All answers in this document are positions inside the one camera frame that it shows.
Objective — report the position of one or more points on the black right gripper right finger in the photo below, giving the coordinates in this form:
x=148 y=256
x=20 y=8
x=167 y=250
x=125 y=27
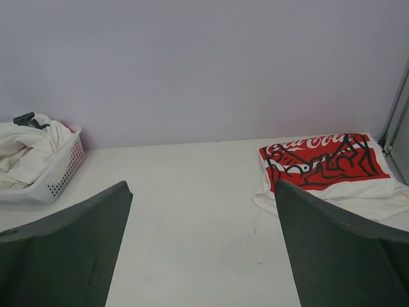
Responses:
x=339 y=258

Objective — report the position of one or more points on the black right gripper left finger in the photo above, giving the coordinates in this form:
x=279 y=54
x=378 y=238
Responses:
x=67 y=258

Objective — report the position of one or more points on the white plastic laundry basket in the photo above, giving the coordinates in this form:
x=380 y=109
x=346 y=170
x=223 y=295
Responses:
x=54 y=179

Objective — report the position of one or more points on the folded Coca-Cola print t-shirt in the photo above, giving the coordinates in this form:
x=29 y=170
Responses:
x=348 y=170

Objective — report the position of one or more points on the cream shirt in basket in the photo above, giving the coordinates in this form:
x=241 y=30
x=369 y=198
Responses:
x=26 y=152

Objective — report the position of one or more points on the black garment in basket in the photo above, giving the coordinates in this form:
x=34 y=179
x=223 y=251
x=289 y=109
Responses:
x=29 y=120

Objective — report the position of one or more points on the aluminium frame post right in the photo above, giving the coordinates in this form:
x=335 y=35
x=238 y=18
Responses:
x=394 y=137

